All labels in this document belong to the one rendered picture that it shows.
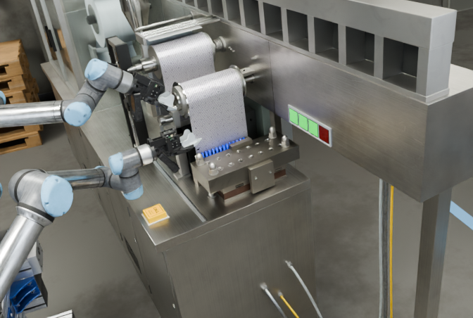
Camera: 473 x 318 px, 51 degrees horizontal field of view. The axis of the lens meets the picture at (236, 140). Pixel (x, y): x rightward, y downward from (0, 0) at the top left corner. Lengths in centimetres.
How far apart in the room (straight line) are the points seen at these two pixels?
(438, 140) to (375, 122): 19
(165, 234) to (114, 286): 127
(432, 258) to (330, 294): 105
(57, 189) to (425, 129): 106
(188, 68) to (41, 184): 83
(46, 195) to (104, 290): 154
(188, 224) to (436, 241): 85
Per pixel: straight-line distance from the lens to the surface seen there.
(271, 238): 201
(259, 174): 187
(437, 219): 170
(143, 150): 184
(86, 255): 331
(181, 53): 207
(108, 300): 296
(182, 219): 185
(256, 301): 218
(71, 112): 166
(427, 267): 185
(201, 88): 189
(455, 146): 146
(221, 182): 182
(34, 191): 159
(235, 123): 199
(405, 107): 136
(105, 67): 175
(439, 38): 128
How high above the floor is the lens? 200
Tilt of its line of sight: 29 degrees down
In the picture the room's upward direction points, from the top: 8 degrees counter-clockwise
